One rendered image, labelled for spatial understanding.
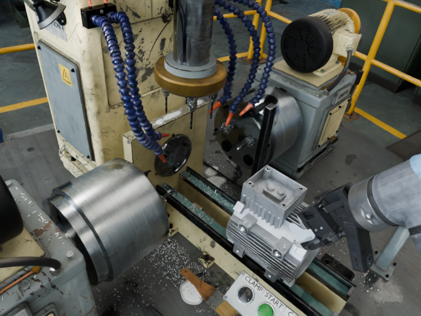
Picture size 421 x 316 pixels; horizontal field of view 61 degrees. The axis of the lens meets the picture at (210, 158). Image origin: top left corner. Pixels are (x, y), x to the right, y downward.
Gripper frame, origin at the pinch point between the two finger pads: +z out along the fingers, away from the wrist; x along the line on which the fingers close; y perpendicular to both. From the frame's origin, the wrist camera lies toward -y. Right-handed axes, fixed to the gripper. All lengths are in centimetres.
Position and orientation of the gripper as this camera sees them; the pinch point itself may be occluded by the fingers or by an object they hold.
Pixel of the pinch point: (299, 243)
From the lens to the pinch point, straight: 83.5
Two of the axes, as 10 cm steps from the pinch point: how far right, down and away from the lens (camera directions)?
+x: -6.8, 4.3, -6.0
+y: -5.9, -8.0, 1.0
